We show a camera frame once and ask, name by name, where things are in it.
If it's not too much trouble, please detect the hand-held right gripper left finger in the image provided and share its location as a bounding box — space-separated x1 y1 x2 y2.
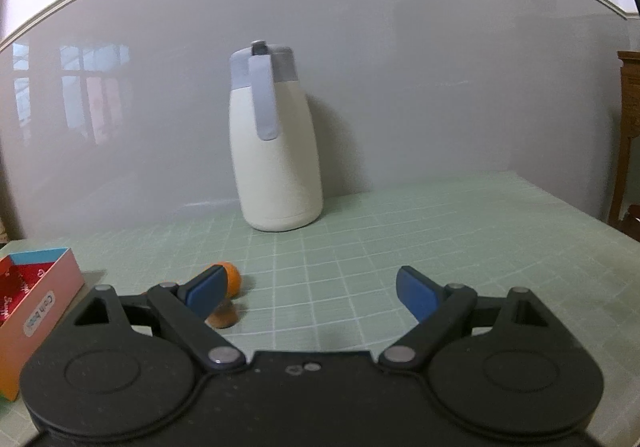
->
70 265 246 373

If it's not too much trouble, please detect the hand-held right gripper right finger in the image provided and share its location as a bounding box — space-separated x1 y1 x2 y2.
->
378 266 566 373

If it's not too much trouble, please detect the orange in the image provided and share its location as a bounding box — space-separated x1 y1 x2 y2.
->
222 261 243 299

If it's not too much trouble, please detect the small brown fruit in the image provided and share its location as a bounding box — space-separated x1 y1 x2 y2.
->
207 298 240 329

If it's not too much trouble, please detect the red paper box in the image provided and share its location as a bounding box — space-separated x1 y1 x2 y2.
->
0 247 86 403

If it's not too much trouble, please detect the green grid table mat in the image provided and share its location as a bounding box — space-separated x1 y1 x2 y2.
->
0 170 640 433

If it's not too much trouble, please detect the white thermos jug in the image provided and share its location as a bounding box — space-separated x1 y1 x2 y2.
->
229 40 324 233

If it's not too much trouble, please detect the wooden furniture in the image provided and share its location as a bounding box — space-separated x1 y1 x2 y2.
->
607 50 640 243

